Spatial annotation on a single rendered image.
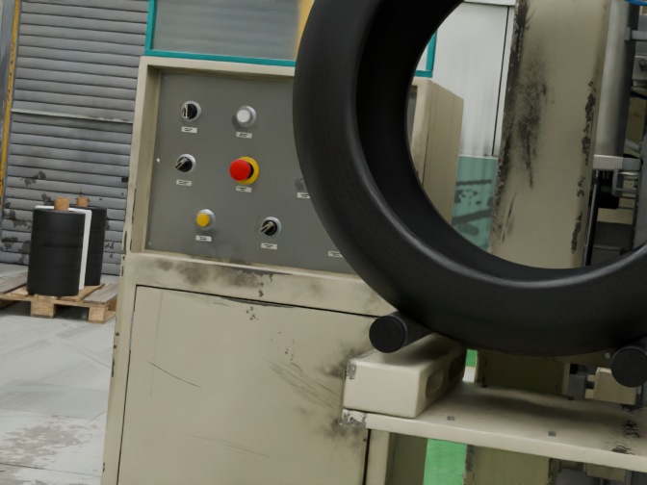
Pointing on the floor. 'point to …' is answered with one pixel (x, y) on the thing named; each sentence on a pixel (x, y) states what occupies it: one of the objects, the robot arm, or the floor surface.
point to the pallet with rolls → (64, 264)
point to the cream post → (542, 189)
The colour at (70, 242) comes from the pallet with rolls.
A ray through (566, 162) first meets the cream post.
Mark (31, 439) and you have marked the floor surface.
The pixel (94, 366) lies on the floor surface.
